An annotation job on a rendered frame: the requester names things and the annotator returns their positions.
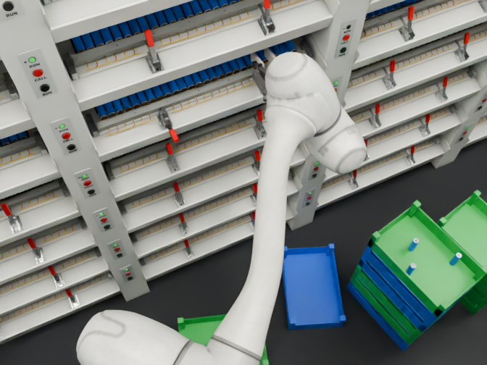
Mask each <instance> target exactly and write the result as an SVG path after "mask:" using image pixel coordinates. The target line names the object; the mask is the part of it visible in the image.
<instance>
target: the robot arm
mask: <svg viewBox="0 0 487 365"><path fill-rule="evenodd" d="M264 56H265V57H266V59H267V60H268V61H269V62H270V64H269V66H268V67H267V69H265V64H264V63H263V62H262V60H261V59H260V58H259V57H258V56H257V55H256V54H255V53H251V54H250V58H251V61H252V64H253V68H254V70H252V75H253V81H254V82H255V84H256V85H257V87H258V89H259V90H260V92H261V93H262V95H263V101H266V102H267V107H266V112H265V118H266V120H267V122H268V124H269V130H268V133H267V137H266V140H265V145H264V148H263V152H262V158H261V162H260V167H259V179H258V188H257V205H256V214H255V223H254V241H253V249H252V256H251V265H250V269H249V274H248V277H247V279H246V283H245V285H244V287H243V289H242V291H241V293H240V295H239V297H238V298H237V299H236V302H235V303H234V304H233V306H232V307H231V309H230V311H229V312H228V313H227V315H226V316H225V318H224V319H223V320H222V322H221V323H220V325H219V326H218V328H217V329H216V330H215V332H214V334H213V335H212V337H211V339H210V341H209V342H208V344H207V346H205V345H202V344H199V343H196V342H194V341H192V340H189V339H188V338H186V337H184V336H183V335H181V334H180V333H179V332H177V331H175V330H173V329H172V328H170V327H168V326H166V325H164V324H161V323H159V322H157V321H154V320H153V319H150V318H148V317H145V316H142V315H140V314H137V313H134V312H131V311H122V310H106V311H103V312H99V313H97V314H96V315H94V316H93V317H92V318H91V319H90V321H89V322H88V323H87V325H86V326H85V328H84V329H83V331H82V333H81V334H80V337H79V339H78V343H77V348H76V351H77V357H78V360H79V362H80V364H81V365H259V363H260V361H261V358H262V354H263V350H264V346H265V340H266V336H267V331H268V327H269V324H270V319H271V316H272V311H273V308H274V305H275V300H276V297H277V294H278V288H279V285H280V279H281V274H282V268H283V255H284V243H285V228H286V199H287V185H288V171H289V167H290V163H291V159H292V156H293V154H294V151H295V150H296V147H297V146H298V145H299V143H300V142H303V144H304V145H305V146H306V147H307V149H308V150H309V151H310V152H311V153H312V154H313V156H314V157H315V158H316V159H317V160H318V161H319V162H320V163H321V164H322V165H323V166H325V167H327V168H328V169H329V170H331V171H333V172H335V173H337V174H340V175H343V174H346V173H349V172H351V171H353V170H355V169H356V168H357V167H358V166H359V165H360V164H361V163H362V162H363V161H364V160H365V157H366V155H367V148H366V145H365V142H364V139H363V137H362V135H361V133H360V131H358V129H357V128H356V127H355V124H354V121H353V120H352V119H351V118H350V116H349V115H348V114H347V113H346V112H345V110H344V108H343V107H342V106H341V104H340V103H339V101H338V98H337V95H336V92H335V90H334V87H333V85H332V83H331V82H330V80H329V78H328V76H327V75H326V74H325V72H324V71H323V70H322V68H321V67H320V66H319V64H318V63H316V61H315V60H313V59H312V58H311V57H309V56H307V55H306V54H300V53H296V52H286V53H284V54H281V55H279V56H278V55H277V54H274V53H272V52H271V50H269V49H268V48H266V49H264Z"/></svg>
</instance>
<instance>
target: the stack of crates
mask: <svg viewBox="0 0 487 365"><path fill-rule="evenodd" d="M480 194H481V192H480V191H479V190H476V191H475V192H474V193H473V194H472V195H471V197H469V198H468V199H467V200H465V201H464V202H463V203H461V204H460V205H459V206H458V207H457V208H455V209H454V210H453V211H451V212H450V213H449V214H447V215H446V216H445V217H442V218H441V219H439V221H438V222H437V225H438V226H439V227H440V228H441V229H442V230H443V231H444V232H445V233H447V234H448V235H449V236H450V237H451V238H452V239H453V240H454V241H455V242H456V243H457V244H458V245H459V246H460V247H461V248H463V249H464V250H465V251H466V252H467V253H468V254H469V255H470V256H471V257H472V258H473V259H474V260H475V261H476V262H477V263H478V264H480V265H481V266H482V267H484V266H485V265H486V266H487V203H486V202H485V201H484V200H483V199H482V198H481V197H479V196H480ZM459 302H460V303H461V304H462V305H463V306H464V307H465V308H466V309H467V310H468V311H469V312H470V313H471V314H472V315H474V314H476V313H477V312H478V311H479V310H480V309H482V308H483V307H484V306H485V305H486V304H487V274H486V275H485V276H484V277H483V278H482V279H481V280H480V281H479V282H478V283H477V284H476V285H475V286H473V287H472V288H471V289H470V290H469V291H468V292H467V293H466V294H465V295H464V296H463V297H462V298H461V299H460V300H459Z"/></svg>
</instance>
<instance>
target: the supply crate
mask: <svg viewBox="0 0 487 365"><path fill-rule="evenodd" d="M420 206H421V203H420V202H419V201H418V200H416V201H415V202H414V203H413V204H412V206H411V207H409V208H408V209H407V210H406V211H405V212H403V213H402V214H400V215H399V216H398V217H397V218H395V219H394V220H393V221H392V222H390V223H389V224H388V225H386V226H385V227H384V228H383V229H381V230H380V231H379V232H378V231H376V232H374V233H373V234H372V236H371V238H370V240H369V242H368V244H367V245H368V246H369V247H370V248H371V249H372V250H373V251H374V252H375V254H376V255H377V256H378V257H379V258H380V259H381V260H382V261H383V262H384V263H385V264H386V265H387V266H388V267H389V268H390V269H391V271H392V272H393V273H394V274H395V275H396V276H397V277H398V278H399V279H400V280H401V281H402V282H403V283H404V284H405V285H406V286H407V287H408V288H409V289H410V290H411V291H412V292H413V293H414V294H415V295H416V296H417V297H418V298H419V299H420V300H421V301H422V302H423V303H424V304H425V306H426V307H427V308H428V309H429V310H430V311H431V312H432V313H433V314H434V315H435V316H436V317H437V318H438V317H439V316H440V315H441V314H442V313H444V312H445V310H447V309H448V307H450V306H451V305H452V304H453V303H454V302H456V301H457V300H458V299H459V298H460V297H462V296H463V295H464V294H465V293H466V292H467V291H468V290H469V289H470V288H471V287H473V286H474V285H475V284H476V283H477V282H478V281H480V280H481V279H482V278H483V277H484V276H485V275H486V274H487V266H486V265H485V266H484V267H482V266H481V265H480V264H478V263H477V262H476V261H475V260H474V259H473V258H472V257H471V256H470V255H469V254H468V253H467V252H466V251H465V250H464V249H463V248H461V247H460V246H459V245H458V244H457V243H456V242H455V241H454V240H453V239H452V238H451V237H450V236H449V235H448V234H447V233H445V232H444V231H443V230H442V229H441V228H440V227H439V226H438V225H437V224H436V223H435V222H434V221H433V220H432V219H431V218H430V217H429V216H428V215H427V214H426V213H425V212H424V211H423V210H422V209H421V208H420ZM414 238H417V239H418V240H419V243H418V244H417V246H416V247H415V249H414V250H413V251H409V250H408V247H409V245H410V243H411V242H412V241H413V239H414ZM456 253H461V254H462V258H461V259H460V260H459V261H458V262H457V263H456V264H455V265H454V266H452V265H450V264H449V262H450V261H451V259H452V258H453V257H454V256H455V254H456ZM411 263H415V264H416V266H417V267H416V268H415V270H414V271H413V273H412V274H411V275H410V276H409V275H408V274H407V273H406V270H407V269H408V267H409V265H410V264H411Z"/></svg>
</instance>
